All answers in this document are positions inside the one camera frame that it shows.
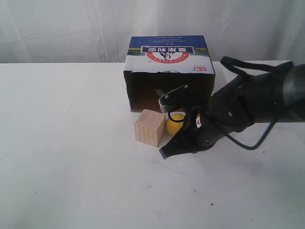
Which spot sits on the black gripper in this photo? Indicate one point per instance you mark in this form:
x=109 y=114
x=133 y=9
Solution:
x=224 y=113

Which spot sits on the yellow tennis ball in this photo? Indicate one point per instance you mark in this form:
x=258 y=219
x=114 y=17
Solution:
x=174 y=127

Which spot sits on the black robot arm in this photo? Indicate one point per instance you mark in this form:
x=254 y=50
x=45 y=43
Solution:
x=277 y=95

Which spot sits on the light wooden cube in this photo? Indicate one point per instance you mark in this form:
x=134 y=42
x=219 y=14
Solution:
x=149 y=127

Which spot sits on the blue white cardboard box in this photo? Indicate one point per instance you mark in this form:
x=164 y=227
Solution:
x=156 y=65

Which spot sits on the white backdrop curtain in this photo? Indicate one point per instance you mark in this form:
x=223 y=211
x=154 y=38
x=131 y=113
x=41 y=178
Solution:
x=100 y=30

